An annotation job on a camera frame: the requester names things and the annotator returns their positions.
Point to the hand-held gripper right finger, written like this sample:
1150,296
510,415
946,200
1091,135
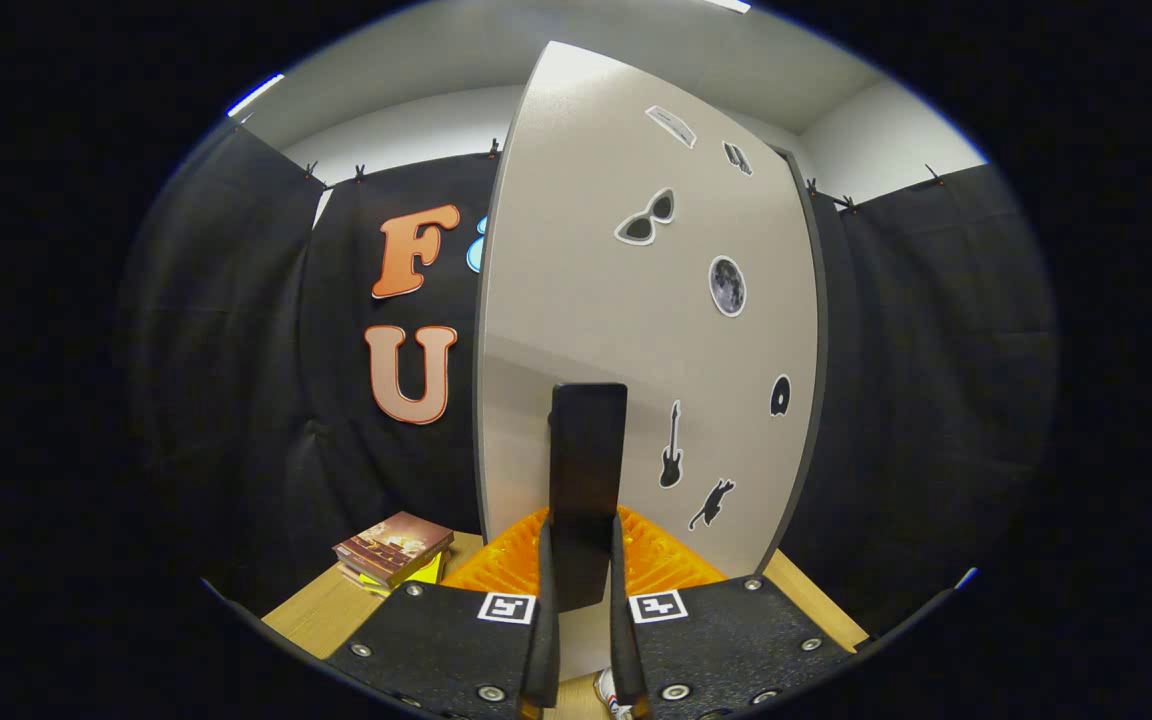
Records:
626,650

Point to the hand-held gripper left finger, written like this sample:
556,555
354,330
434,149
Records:
543,640

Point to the white canvas shoe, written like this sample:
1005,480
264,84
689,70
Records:
602,688

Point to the yellow book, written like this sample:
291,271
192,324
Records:
428,572

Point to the brown cover book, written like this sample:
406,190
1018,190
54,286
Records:
391,540

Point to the black backdrop cloth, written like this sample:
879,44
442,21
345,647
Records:
236,400

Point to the row of black cloth clips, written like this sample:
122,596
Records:
359,173

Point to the narrow ceiling light strip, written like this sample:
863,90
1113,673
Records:
256,95

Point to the wide ceiling light panel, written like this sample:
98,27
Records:
731,4

